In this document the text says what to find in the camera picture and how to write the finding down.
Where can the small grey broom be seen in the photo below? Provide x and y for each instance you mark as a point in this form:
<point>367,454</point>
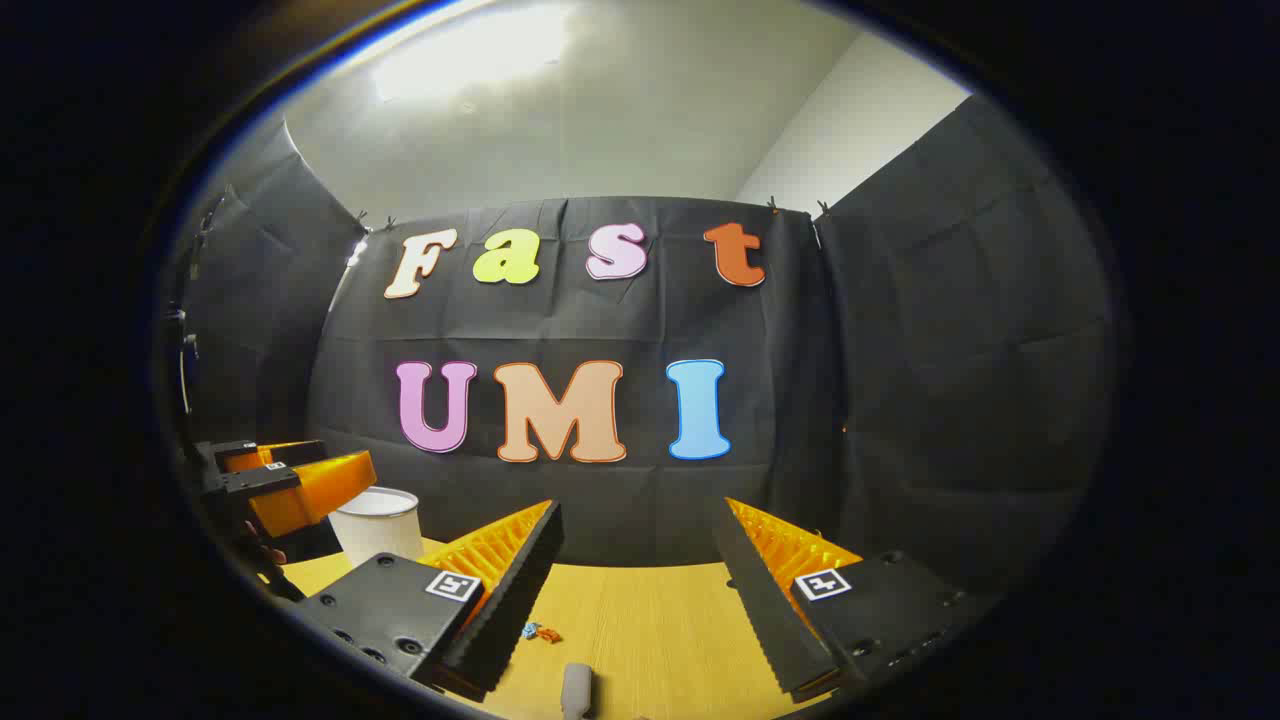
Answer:
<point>576,692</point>

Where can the white ribbed garbage bin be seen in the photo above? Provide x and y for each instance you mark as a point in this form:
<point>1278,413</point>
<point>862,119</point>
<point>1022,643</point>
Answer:
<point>375,525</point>

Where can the yellow wooden desktop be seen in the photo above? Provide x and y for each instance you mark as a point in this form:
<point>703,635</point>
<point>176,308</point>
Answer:
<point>650,620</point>

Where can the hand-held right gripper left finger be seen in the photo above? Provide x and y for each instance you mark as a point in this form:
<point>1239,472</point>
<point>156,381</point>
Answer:
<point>520,585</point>

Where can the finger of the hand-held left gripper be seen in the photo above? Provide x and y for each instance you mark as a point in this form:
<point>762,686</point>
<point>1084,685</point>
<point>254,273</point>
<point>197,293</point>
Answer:
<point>300,495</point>
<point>255,458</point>

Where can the black backdrop cloth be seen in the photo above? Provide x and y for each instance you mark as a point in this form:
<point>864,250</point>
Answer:
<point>800,400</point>

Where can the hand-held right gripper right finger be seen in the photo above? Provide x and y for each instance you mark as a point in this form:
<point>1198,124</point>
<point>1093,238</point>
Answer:
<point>760,600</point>

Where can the orange paper scrap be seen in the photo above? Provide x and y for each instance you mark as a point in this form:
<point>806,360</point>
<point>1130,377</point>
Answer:
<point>550,635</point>

